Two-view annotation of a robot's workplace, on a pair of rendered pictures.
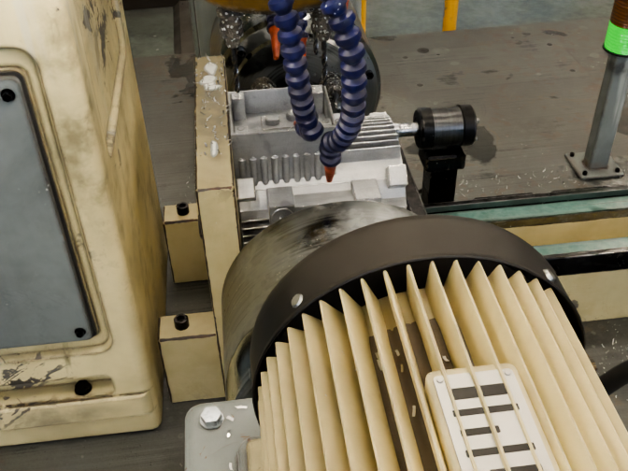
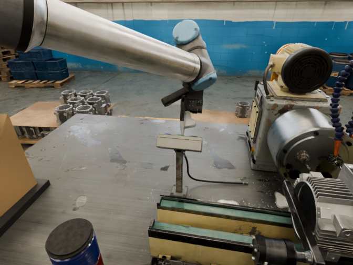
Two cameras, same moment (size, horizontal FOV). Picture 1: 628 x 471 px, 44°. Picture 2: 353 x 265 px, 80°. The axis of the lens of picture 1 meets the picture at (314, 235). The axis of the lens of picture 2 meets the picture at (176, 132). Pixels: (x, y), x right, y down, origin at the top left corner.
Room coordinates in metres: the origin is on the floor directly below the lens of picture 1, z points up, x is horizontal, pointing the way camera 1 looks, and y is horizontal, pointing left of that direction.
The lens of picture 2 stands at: (1.30, -0.32, 1.48)
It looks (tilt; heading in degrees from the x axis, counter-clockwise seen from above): 29 degrees down; 196
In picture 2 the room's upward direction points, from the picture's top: straight up
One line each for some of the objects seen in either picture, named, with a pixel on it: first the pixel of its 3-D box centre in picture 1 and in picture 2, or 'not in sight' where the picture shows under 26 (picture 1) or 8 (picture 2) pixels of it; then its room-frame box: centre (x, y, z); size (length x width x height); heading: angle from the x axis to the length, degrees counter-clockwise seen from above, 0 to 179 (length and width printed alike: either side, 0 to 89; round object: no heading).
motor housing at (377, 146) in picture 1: (316, 194); (342, 215); (0.80, 0.00, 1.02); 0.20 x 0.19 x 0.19; 96
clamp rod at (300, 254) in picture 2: (415, 129); (292, 254); (0.96, -0.15, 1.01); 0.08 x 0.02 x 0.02; 96
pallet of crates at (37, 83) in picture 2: not in sight; (39, 67); (-2.74, -4.87, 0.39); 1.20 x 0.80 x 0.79; 106
